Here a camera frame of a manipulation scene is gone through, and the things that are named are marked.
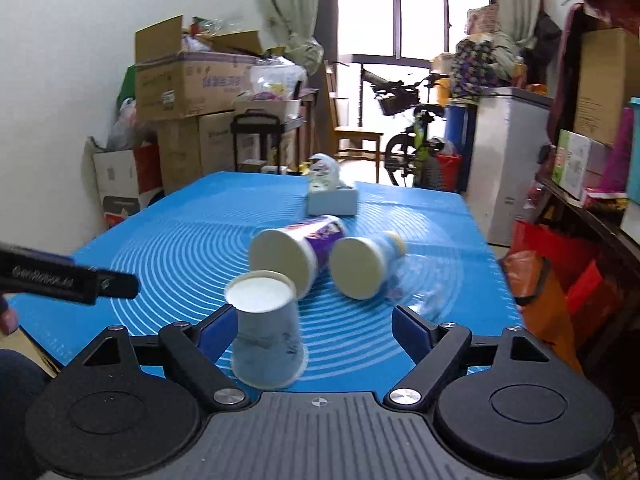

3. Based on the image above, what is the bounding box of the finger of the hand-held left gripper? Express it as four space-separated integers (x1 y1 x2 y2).
95 268 140 302

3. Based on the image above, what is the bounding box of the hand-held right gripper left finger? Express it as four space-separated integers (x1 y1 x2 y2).
60 304 250 408

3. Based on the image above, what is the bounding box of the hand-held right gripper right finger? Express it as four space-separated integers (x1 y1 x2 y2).
382 304 571 408

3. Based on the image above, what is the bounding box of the clear plastic cup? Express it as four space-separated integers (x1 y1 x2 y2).
395 254 468 322

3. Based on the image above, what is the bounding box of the blue white lying paper cup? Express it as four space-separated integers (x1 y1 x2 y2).
328 232 406 301

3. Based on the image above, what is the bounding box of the purple print paper cup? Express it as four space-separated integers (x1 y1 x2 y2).
248 214 349 301

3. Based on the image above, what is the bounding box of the person's left hand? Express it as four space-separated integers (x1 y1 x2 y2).
0 305 21 336

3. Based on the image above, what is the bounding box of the blue ringed mat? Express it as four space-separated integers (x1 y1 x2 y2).
5 171 527 402

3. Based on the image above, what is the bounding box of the white and red box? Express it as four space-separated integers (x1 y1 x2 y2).
92 136 166 231

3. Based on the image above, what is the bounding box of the orange bag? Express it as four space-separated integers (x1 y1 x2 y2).
499 249 585 377

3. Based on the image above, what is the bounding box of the person's leg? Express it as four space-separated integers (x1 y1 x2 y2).
0 349 53 480

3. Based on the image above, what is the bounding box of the white tissue box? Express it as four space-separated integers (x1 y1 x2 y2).
305 154 360 217

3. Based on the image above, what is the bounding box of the brown cardboard box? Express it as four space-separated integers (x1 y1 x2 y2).
157 110 239 195

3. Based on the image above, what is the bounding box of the red bag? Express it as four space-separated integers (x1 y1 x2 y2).
509 219 608 311

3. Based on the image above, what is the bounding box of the red bucket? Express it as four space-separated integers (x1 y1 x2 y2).
434 152 464 193

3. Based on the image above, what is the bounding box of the white cabinet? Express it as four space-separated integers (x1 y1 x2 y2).
464 86 555 247

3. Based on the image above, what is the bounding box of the blue barrel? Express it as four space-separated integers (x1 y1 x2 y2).
446 102 479 194

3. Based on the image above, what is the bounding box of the green bicycle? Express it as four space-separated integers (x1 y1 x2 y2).
359 64 462 191

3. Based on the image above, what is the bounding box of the black cart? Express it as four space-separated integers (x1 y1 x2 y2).
229 112 282 174

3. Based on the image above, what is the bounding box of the wooden chair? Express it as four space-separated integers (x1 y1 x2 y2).
323 59 385 184

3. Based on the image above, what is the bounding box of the open cardboard box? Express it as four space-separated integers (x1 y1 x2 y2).
134 15 267 122

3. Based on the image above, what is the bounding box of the dark wooden shelf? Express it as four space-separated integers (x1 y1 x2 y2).
534 174 640 378

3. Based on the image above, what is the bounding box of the white plastic basket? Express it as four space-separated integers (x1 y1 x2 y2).
233 97 304 122

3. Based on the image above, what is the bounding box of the green and white box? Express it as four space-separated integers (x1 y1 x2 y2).
552 129 609 200

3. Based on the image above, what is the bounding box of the clear plastic bag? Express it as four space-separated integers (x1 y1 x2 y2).
248 57 307 103

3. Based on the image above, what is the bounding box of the floral cloth pile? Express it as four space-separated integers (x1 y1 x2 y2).
449 4 522 102

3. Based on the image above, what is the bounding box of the teal box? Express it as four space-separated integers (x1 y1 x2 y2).
624 97 640 197

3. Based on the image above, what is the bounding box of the tall cardboard box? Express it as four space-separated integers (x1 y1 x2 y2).
572 27 640 146

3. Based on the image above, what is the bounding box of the pale green curtain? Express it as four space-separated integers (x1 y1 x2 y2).
249 0 325 79
492 0 544 47

